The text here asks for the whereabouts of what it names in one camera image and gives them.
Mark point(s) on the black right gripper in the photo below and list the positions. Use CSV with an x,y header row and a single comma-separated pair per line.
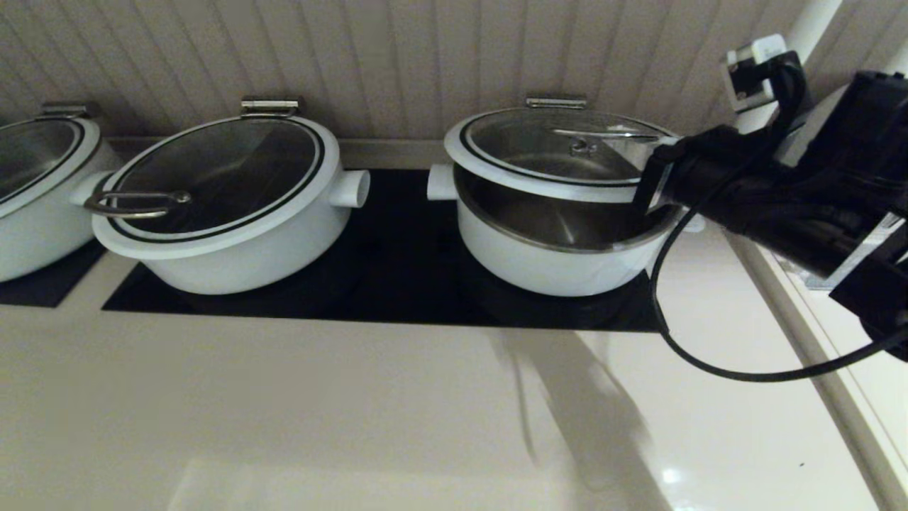
x,y
723,181

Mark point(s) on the glass lid with white rim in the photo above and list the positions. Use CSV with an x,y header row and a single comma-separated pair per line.
x,y
525,152

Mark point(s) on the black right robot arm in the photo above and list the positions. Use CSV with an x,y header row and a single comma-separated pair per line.
x,y
872,142

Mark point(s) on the white pot with steel insert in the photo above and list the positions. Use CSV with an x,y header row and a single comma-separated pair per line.
x,y
234,270
553,273
35,241

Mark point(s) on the middle white lidded pot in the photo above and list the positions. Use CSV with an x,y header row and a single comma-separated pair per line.
x,y
213,170

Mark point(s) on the white lidded pot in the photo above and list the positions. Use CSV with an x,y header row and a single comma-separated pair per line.
x,y
28,152
213,170

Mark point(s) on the left white lidded pot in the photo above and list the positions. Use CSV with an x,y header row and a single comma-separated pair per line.
x,y
28,152

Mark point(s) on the large black glass cooktop panel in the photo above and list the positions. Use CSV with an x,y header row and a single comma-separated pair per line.
x,y
397,284

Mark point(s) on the small black glass cooktop panel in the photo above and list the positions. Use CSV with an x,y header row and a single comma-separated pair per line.
x,y
50,284

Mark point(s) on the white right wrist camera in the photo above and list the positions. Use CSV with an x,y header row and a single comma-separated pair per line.
x,y
770,48

